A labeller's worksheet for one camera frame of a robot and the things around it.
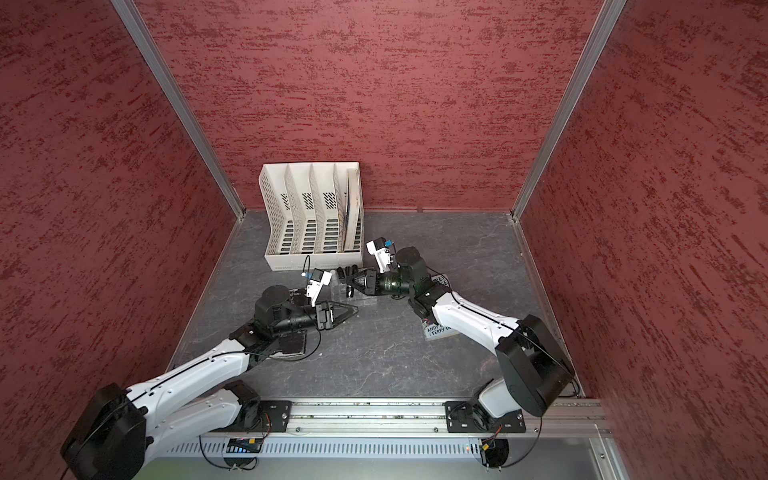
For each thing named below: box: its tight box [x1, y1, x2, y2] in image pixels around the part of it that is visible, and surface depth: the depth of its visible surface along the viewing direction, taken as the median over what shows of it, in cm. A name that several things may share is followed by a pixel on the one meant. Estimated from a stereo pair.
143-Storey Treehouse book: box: [421, 318, 461, 341], surface depth 89 cm
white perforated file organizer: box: [258, 161, 365, 271], surface depth 106 cm
